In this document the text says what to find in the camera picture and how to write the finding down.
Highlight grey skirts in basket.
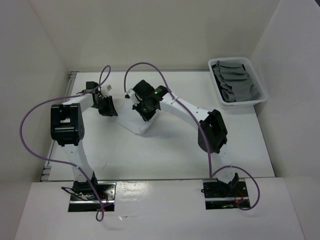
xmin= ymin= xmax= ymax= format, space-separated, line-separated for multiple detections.
xmin=211 ymin=60 xmax=261 ymax=103

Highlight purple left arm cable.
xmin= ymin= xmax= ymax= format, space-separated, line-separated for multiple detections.
xmin=19 ymin=65 xmax=112 ymax=223

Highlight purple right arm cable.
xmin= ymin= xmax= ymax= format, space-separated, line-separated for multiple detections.
xmin=123 ymin=61 xmax=261 ymax=211

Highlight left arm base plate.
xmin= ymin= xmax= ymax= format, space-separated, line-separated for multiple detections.
xmin=62 ymin=181 xmax=117 ymax=213

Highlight white plastic basket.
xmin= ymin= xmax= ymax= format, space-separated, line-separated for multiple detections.
xmin=208 ymin=57 xmax=267 ymax=109

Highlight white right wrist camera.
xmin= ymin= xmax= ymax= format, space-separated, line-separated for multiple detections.
xmin=124 ymin=88 xmax=140 ymax=106

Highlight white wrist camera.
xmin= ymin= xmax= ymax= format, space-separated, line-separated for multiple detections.
xmin=124 ymin=88 xmax=140 ymax=106
xmin=100 ymin=84 xmax=112 ymax=98

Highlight white skirt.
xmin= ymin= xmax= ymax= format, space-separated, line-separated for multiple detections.
xmin=115 ymin=99 xmax=158 ymax=135

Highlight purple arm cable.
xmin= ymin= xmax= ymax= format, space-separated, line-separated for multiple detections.
xmin=123 ymin=61 xmax=261 ymax=211
xmin=19 ymin=65 xmax=112 ymax=223

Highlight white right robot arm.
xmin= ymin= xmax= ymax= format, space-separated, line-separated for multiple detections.
xmin=126 ymin=80 xmax=228 ymax=178

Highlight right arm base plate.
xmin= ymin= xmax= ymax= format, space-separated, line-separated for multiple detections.
xmin=201 ymin=179 xmax=251 ymax=210

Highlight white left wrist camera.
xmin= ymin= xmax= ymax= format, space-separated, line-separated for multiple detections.
xmin=100 ymin=84 xmax=112 ymax=98

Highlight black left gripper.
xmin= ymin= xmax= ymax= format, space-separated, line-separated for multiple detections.
xmin=92 ymin=95 xmax=118 ymax=117

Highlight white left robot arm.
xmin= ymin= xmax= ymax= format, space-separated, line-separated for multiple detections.
xmin=50 ymin=81 xmax=118 ymax=200

